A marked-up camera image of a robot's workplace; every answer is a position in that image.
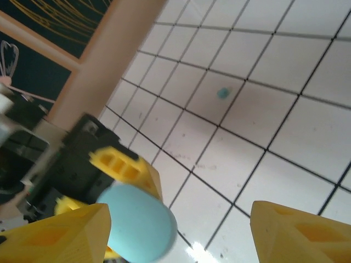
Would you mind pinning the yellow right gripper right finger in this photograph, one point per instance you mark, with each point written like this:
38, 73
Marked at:
301, 241

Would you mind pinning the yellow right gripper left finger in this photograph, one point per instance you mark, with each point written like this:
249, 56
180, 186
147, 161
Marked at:
55, 241

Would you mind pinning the teal earbud charging case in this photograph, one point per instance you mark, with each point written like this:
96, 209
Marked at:
140, 222

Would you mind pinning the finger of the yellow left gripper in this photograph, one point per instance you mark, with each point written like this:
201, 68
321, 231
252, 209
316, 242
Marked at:
68, 206
131, 170

